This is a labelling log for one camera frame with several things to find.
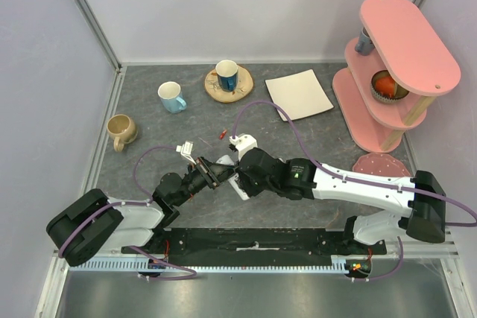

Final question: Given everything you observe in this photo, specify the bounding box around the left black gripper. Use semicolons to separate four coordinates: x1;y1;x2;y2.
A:
174;155;236;206

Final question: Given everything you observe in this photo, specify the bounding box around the white remote control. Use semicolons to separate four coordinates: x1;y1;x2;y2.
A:
216;155;250;201

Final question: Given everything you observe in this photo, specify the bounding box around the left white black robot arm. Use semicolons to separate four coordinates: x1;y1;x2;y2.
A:
45;155;236;267

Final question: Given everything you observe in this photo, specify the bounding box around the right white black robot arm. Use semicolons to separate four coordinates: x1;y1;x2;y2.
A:
236;147;446;255

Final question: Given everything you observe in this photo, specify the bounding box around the cream square plate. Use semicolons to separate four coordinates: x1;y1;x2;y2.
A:
265;69;334;121

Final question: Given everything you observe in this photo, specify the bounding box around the light blue mug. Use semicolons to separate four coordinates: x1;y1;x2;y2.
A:
157;81;187;114

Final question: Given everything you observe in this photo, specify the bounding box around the dark blue mug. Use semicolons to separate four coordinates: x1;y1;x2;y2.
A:
215;60;239;92

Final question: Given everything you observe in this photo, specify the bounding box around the beige ceramic mug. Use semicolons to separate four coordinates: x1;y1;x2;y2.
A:
107;114;138;152

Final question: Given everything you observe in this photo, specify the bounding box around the pink dotted plate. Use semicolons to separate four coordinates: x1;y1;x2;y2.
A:
353;153;411;177

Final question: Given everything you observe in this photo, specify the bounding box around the bowl with fruit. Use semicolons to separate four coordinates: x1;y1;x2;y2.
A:
370;70;409;104

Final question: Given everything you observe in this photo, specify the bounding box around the grey cup on shelf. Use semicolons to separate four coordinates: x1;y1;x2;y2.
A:
354;27;375;56

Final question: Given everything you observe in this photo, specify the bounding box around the pink three-tier shelf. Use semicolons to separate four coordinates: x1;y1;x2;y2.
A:
332;0;461;153

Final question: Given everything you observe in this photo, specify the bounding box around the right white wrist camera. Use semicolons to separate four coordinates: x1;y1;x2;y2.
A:
229;133;258;160

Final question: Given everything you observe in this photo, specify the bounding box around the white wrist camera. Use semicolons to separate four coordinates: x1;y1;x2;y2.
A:
229;133;258;160
176;141;196;165

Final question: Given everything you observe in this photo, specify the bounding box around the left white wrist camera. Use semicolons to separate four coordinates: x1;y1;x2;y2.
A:
176;141;196;165

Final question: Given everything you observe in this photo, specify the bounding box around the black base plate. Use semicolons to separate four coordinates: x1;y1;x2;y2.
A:
141;228;387;267

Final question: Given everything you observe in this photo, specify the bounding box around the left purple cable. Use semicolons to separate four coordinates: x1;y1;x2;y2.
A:
57;145;198;282

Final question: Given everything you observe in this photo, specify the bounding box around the purple cable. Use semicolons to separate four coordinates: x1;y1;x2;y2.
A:
57;145;198;282
231;100;477;282

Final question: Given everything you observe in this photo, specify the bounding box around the white slotted cable duct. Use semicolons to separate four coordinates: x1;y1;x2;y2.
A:
69;255;350;274

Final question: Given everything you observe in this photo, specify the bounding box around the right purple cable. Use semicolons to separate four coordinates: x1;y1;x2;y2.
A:
231;100;477;282

